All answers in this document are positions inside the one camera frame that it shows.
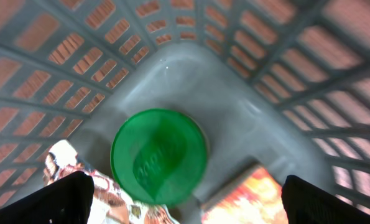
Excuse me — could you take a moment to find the green lidded jar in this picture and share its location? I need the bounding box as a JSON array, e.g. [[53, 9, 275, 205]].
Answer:
[[110, 108, 210, 206]]

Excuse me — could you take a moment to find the brown white snack pouch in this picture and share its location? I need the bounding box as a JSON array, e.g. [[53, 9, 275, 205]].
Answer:
[[44, 139, 177, 224]]

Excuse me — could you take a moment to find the dark grey plastic basket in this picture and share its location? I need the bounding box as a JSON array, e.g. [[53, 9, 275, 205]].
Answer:
[[0, 0, 370, 214]]

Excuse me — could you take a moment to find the orange snack package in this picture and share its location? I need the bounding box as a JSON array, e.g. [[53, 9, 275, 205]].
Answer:
[[201, 166, 289, 224]]

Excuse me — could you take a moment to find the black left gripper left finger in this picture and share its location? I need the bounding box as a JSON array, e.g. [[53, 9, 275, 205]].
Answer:
[[0, 171, 95, 224]]

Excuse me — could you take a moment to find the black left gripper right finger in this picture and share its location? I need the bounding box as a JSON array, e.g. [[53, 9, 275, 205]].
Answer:
[[281, 175, 370, 224]]

